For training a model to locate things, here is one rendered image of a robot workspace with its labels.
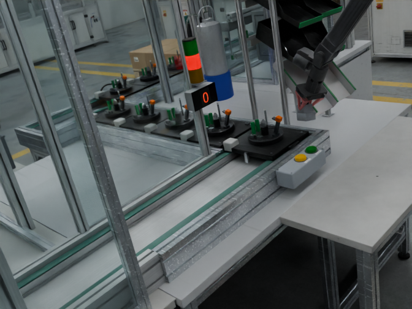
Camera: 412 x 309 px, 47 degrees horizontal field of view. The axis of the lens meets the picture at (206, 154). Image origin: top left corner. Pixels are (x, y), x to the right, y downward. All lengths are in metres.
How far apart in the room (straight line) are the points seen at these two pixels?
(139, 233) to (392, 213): 0.78
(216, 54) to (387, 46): 3.66
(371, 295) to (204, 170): 0.71
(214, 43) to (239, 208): 1.36
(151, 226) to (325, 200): 0.59
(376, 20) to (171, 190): 4.72
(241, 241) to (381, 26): 4.84
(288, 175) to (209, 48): 1.26
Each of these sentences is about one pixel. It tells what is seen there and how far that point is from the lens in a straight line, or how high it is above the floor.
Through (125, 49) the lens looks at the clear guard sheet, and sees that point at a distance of 1.54.
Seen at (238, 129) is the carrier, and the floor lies 0.97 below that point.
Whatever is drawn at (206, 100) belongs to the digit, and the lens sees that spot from 1.72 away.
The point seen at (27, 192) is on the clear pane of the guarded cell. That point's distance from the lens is 1.03.
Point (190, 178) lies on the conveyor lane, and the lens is 1.71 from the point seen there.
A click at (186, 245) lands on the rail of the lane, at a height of 0.93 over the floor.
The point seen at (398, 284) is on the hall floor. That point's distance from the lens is 2.61.
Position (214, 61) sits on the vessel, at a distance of 2.70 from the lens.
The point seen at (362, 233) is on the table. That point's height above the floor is 0.86.
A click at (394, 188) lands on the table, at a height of 0.86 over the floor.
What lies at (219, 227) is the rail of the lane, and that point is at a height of 0.91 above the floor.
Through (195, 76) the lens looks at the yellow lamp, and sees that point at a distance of 1.68.
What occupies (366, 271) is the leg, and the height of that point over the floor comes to 0.75.
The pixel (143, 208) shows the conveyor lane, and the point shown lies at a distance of 1.60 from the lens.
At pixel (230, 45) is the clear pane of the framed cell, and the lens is 3.02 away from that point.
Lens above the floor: 1.71
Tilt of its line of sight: 24 degrees down
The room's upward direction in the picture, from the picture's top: 12 degrees counter-clockwise
